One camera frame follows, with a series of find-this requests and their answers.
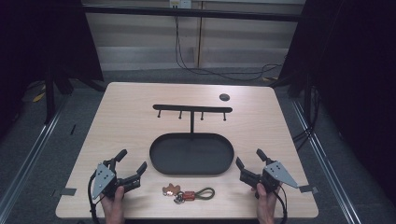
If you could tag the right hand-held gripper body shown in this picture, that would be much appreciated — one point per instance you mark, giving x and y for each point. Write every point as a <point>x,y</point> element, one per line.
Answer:
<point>271,178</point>

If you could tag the grey tape strip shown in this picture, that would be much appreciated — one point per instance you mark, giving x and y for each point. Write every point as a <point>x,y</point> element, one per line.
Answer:
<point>68,191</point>
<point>308,188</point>

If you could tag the black round table grommet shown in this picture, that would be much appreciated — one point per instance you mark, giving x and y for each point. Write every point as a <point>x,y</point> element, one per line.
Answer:
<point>224,97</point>

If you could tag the person's right hand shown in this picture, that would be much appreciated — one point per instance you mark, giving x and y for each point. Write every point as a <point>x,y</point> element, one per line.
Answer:
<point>265,203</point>

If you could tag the black horizontal bar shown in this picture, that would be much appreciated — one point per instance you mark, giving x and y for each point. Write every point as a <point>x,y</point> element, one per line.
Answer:
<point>193,13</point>

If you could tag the metal floor rail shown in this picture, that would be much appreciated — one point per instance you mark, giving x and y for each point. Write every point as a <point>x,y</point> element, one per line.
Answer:
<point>327,168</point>
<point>25,168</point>

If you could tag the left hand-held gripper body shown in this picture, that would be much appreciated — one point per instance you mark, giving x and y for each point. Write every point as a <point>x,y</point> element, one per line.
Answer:
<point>104,181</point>

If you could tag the black key rack with tray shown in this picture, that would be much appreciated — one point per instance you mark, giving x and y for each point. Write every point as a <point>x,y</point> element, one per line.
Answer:
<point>191,149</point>

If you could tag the person's left hand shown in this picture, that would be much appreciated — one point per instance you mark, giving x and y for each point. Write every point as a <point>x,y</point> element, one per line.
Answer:
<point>114,203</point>

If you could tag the black curtain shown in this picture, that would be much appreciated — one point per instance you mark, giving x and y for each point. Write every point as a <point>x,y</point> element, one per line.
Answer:
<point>351,77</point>
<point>40,40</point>

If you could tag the white wall socket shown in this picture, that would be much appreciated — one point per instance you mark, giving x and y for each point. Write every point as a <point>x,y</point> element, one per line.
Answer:
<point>180,3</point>

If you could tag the yellow floor tape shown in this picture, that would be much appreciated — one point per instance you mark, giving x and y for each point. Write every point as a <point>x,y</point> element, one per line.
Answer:
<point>39,97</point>

